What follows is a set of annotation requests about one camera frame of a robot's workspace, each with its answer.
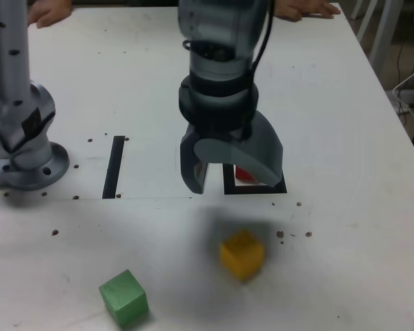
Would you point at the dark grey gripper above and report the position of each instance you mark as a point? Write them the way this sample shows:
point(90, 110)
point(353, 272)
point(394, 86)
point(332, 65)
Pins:
point(221, 135)

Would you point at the red cube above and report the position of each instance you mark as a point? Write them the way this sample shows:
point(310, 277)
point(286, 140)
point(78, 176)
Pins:
point(243, 174)

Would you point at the yellow cube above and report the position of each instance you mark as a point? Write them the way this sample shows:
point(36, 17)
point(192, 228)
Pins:
point(241, 255)

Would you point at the green cube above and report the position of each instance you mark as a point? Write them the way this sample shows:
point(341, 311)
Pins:
point(124, 298)

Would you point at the black tape square outline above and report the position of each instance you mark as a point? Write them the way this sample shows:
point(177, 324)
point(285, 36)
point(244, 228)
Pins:
point(248, 190)

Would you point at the person's left hand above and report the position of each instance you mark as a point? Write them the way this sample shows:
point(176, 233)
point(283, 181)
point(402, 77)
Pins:
point(307, 8)

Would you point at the person's right hand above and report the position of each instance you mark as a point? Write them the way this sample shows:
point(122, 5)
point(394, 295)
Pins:
point(50, 13)

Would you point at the black tape strip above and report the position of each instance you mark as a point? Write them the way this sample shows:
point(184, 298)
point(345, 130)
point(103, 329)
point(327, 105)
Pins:
point(113, 169)

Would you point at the white metal frame leg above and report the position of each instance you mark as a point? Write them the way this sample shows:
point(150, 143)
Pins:
point(383, 34)
point(367, 19)

